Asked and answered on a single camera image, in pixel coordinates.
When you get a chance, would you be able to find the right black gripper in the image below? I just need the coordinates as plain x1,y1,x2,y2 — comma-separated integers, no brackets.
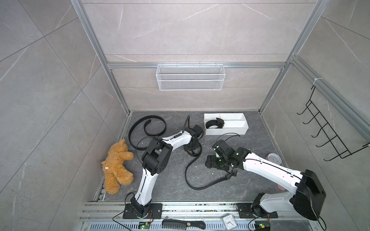
204,155,229,170

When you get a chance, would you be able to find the long black leather belt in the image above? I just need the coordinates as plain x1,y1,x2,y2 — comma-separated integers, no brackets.
205,117,225,129

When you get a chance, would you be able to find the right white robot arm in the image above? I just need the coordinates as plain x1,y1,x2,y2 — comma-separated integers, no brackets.
205,140,326,221

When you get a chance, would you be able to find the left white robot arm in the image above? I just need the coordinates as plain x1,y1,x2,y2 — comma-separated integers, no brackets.
131,125,203,209

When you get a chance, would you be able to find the white divided storage box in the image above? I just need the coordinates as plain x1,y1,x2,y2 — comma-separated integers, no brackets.
204,113,249,135

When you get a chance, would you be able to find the pink round container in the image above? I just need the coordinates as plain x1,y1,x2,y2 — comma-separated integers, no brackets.
266,153,282,165

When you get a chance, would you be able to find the small white clock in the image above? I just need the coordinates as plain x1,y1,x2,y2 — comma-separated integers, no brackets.
222,214,238,231

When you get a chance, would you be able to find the curled black belt with buckle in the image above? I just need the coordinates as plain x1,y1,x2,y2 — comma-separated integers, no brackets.
128,115,167,151

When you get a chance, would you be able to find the black comb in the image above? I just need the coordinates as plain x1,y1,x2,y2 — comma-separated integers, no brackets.
161,219,206,230

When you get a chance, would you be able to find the brown teddy bear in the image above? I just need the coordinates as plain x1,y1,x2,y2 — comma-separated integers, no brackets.
101,139,134,195

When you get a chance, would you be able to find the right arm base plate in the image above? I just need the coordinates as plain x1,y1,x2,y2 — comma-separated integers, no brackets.
236,203,278,218

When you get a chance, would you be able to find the white wire mesh basket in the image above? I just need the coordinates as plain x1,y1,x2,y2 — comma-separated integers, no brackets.
156,64,226,91

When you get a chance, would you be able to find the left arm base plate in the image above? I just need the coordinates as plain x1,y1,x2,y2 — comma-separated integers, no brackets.
122,203,163,219

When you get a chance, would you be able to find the black wire hook rack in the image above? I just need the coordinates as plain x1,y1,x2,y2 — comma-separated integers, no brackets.
296,86,370,162

